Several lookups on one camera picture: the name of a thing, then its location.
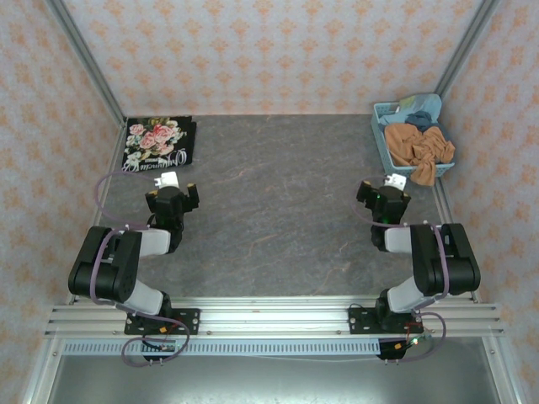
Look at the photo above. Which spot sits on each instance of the black floral print t-shirt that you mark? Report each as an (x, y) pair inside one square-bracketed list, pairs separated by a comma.
[(158, 143)]

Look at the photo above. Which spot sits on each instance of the orange t-shirt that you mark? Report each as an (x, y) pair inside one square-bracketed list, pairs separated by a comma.
[(414, 147)]

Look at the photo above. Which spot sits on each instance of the blue plastic basket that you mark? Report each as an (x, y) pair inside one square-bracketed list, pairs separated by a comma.
[(381, 126)]

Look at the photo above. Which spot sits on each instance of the dark blue t-shirt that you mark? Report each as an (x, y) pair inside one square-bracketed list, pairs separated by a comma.
[(421, 120)]

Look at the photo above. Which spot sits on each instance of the light blue patterned t-shirt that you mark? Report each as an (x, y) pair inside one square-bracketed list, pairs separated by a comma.
[(425, 103)]

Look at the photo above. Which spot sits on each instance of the small circuit board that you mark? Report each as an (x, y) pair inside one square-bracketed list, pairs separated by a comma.
[(162, 347), (417, 339)]

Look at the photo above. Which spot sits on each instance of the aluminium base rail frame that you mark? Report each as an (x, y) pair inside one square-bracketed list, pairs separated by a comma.
[(273, 315)]

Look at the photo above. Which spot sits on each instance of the aluminium corner post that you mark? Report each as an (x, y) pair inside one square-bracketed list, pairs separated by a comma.
[(84, 59), (467, 42)]

